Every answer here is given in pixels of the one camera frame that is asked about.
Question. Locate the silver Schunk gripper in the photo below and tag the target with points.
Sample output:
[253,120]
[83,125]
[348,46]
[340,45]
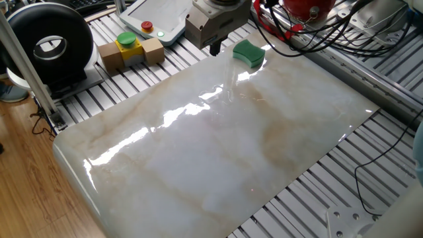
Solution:
[221,28]

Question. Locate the green sponge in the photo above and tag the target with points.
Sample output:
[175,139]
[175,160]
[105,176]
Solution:
[248,53]

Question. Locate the white gripper adapter plate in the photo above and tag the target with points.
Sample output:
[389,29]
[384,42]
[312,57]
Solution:
[211,8]

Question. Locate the white teach pendant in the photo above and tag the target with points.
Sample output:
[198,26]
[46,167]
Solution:
[162,16]

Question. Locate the light wooden block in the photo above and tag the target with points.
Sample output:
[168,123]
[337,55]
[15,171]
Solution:
[153,50]
[110,56]

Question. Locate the yellow box with green button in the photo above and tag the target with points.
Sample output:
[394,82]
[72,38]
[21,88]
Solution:
[129,49]

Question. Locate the red fire extinguisher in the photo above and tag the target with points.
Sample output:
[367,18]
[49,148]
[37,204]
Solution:
[304,8]

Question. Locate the glossy marble pattern board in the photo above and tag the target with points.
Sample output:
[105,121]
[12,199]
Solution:
[215,148]

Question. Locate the black keyboard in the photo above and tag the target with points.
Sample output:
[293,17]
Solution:
[84,3]

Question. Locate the grey metal housing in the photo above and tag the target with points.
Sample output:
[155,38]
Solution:
[376,20]

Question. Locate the grey shoe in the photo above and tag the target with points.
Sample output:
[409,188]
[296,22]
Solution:
[11,93]

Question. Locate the thin aluminium post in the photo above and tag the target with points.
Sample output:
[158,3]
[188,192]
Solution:
[119,6]

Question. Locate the thick aluminium frame post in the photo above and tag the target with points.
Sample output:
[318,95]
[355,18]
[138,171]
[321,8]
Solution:
[29,76]

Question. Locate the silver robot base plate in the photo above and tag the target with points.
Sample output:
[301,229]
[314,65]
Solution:
[347,221]

